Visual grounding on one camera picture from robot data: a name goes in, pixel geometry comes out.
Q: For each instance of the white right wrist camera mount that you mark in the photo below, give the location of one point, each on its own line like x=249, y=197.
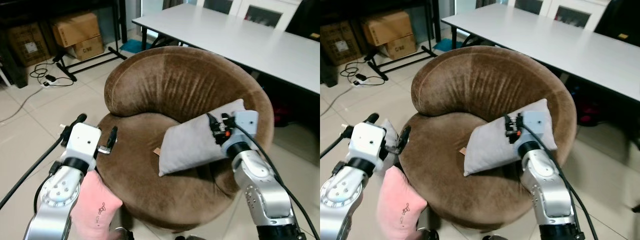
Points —
x=534, y=124
x=246, y=125

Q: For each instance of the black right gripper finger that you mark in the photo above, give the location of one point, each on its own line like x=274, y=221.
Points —
x=507, y=120
x=210, y=119

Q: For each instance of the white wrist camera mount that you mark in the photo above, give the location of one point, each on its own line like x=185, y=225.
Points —
x=534, y=124
x=246, y=125
x=82, y=141
x=367, y=142

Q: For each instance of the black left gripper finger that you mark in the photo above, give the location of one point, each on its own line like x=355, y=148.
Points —
x=371, y=118
x=405, y=136
x=113, y=135
x=78, y=120

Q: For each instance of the white glass door cabinet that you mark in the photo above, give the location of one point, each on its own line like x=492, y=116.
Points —
x=570, y=15
x=260, y=15

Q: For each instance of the dark labelled cardboard box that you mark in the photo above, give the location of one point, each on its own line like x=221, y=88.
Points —
x=29, y=45
x=340, y=44

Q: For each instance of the grey pillow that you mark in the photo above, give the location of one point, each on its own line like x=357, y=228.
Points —
x=492, y=145
x=187, y=145

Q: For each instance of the small brown sofa tag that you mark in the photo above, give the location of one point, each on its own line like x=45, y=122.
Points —
x=157, y=151
x=463, y=151

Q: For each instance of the small printed cardboard box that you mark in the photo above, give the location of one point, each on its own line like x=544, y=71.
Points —
x=90, y=49
x=401, y=47

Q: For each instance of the pink pillow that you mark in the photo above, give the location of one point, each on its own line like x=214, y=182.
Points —
x=400, y=205
x=95, y=207

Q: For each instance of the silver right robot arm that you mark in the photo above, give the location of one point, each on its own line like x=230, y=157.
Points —
x=547, y=180
x=262, y=187

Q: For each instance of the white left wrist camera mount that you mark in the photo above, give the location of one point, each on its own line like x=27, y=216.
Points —
x=367, y=142
x=82, y=141

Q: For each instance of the long white table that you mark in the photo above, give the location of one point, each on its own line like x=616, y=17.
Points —
x=240, y=42
x=550, y=42

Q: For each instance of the teal floor mat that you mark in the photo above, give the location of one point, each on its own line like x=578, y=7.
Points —
x=134, y=46
x=446, y=45

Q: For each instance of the brown round velvet sofa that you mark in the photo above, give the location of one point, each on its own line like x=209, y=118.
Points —
x=480, y=85
x=175, y=85

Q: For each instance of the black metal rack frame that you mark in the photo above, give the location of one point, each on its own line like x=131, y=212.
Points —
x=405, y=57
x=92, y=56

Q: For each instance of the large plain cardboard box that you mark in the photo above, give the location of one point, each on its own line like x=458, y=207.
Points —
x=387, y=27
x=75, y=29

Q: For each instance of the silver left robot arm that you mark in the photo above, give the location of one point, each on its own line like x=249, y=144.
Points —
x=340, y=200
x=56, y=195

